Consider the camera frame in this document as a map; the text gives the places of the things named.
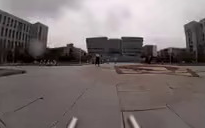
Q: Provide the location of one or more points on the tall grey building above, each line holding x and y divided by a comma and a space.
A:
201, 35

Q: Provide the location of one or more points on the person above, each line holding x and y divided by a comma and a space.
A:
97, 60

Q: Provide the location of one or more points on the wide dark grey building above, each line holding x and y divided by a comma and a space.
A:
114, 46

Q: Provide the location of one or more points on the low raised stone platform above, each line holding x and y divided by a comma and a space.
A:
155, 70

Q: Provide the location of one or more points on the low brown building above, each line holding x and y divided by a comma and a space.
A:
66, 52

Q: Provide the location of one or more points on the large grey office building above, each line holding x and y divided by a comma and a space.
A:
10, 33

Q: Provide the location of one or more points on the robot's own part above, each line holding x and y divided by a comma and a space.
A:
134, 121
72, 122

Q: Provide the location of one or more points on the low distant building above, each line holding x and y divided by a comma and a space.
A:
168, 53

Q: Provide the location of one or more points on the dark raised planting bed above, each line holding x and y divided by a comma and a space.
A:
3, 72

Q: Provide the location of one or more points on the row of parked bicycles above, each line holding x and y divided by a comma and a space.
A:
46, 62

